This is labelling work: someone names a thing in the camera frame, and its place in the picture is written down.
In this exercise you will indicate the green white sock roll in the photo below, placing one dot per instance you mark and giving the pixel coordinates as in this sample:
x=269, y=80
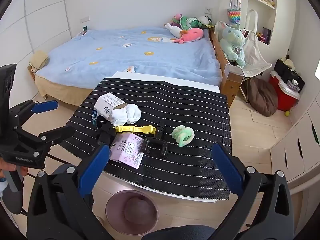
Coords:
x=182, y=135

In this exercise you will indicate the green striped plush toy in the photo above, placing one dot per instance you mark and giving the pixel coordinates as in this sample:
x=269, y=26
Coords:
x=187, y=22

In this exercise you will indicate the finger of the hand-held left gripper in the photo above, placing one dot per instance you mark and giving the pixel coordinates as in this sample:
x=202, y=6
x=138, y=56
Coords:
x=60, y=133
x=45, y=106

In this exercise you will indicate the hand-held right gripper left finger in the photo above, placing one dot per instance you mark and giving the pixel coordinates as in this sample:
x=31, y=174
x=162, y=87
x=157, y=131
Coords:
x=96, y=166

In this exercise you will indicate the small yellow green ball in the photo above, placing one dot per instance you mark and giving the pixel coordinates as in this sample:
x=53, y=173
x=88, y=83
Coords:
x=287, y=113

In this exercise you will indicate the teal binder clip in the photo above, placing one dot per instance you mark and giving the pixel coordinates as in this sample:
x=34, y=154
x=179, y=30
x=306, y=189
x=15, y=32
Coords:
x=94, y=123

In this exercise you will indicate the white paper carton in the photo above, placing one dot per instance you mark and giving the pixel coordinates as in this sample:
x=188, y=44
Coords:
x=110, y=105

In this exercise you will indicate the blue binder clip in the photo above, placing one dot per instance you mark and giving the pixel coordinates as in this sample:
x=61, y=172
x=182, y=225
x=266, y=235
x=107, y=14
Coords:
x=94, y=115

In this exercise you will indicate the green frog plush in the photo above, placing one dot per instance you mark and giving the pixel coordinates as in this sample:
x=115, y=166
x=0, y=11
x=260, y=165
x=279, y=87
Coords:
x=206, y=21

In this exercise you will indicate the pink printed box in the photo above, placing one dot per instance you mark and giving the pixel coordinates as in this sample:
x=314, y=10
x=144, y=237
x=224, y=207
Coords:
x=127, y=152

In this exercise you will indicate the wooden bed frame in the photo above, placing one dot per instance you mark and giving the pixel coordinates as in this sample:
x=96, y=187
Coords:
x=231, y=90

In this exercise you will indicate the beige folded towel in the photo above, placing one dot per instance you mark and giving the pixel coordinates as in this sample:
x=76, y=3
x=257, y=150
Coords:
x=38, y=60

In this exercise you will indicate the white wall socket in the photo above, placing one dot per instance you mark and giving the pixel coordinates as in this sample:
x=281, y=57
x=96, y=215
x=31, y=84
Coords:
x=208, y=10
x=84, y=19

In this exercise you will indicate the white table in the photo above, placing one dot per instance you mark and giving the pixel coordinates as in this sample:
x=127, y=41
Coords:
x=175, y=80

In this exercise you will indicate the translucent pink waste bin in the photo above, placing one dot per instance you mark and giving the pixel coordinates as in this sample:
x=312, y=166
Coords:
x=120, y=205

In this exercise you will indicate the white wardrobe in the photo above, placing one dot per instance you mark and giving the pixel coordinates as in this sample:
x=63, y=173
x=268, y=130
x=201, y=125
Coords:
x=37, y=17

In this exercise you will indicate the brown cushion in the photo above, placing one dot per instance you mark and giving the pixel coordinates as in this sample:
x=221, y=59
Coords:
x=262, y=97

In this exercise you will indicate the black bag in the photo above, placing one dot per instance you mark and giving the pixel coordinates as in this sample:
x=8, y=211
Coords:
x=282, y=70

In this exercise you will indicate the small yellow plush toy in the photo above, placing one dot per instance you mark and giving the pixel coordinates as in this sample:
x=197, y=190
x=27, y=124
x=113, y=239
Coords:
x=268, y=1

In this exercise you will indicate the light blue printed blanket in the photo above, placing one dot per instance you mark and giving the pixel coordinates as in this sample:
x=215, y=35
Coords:
x=150, y=65

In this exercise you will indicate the pink purple plush toy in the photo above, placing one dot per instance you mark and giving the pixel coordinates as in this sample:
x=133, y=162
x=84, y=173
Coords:
x=176, y=20

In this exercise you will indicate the dark purple book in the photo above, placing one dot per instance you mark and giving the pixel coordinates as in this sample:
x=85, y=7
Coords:
x=267, y=35

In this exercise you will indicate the white wall shelf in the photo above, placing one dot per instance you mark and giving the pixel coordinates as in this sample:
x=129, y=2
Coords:
x=273, y=17

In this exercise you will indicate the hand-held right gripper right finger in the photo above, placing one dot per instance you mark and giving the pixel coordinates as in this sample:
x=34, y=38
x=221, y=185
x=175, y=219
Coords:
x=227, y=166

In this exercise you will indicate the red cooler box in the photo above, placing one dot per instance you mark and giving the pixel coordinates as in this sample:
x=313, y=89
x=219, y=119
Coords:
x=282, y=100

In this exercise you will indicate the black white striped table mat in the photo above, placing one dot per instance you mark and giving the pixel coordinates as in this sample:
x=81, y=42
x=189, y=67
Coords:
x=187, y=160

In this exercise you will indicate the yellow plastic clip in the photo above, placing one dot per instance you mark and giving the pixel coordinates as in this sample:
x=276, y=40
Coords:
x=135, y=129

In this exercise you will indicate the white folding canvas chair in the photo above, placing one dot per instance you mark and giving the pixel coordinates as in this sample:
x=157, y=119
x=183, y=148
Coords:
x=255, y=55

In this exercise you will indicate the person's left hand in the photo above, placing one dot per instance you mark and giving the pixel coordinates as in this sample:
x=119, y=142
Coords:
x=22, y=172

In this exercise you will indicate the small black object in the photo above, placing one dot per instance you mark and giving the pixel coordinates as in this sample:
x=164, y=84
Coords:
x=106, y=131

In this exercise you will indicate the small pink bear toy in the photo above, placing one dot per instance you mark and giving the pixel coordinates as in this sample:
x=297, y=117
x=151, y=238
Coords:
x=260, y=37

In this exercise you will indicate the large mint green plush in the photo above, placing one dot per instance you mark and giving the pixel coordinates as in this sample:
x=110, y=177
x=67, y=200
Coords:
x=232, y=42

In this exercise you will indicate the white plush toy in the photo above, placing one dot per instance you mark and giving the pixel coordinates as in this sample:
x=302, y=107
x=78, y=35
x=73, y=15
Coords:
x=173, y=30

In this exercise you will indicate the pink whale plush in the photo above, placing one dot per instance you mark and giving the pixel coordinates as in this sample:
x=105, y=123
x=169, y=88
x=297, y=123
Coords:
x=192, y=34

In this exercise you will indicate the small teal device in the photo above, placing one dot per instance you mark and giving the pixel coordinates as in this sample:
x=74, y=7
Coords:
x=85, y=29

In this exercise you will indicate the person's left forearm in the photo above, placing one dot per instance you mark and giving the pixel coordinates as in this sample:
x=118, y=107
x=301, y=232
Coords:
x=3, y=187

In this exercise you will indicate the black forked mount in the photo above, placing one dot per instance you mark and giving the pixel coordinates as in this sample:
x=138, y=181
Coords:
x=160, y=130

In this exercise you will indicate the beige bed skirt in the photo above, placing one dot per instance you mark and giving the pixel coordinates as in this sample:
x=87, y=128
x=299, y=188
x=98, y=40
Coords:
x=62, y=92

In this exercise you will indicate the rainbow pop bag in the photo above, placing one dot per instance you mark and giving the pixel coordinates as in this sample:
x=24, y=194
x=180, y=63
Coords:
x=235, y=17

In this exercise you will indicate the white drawer cabinet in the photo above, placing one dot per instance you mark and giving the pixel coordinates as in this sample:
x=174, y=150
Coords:
x=295, y=150

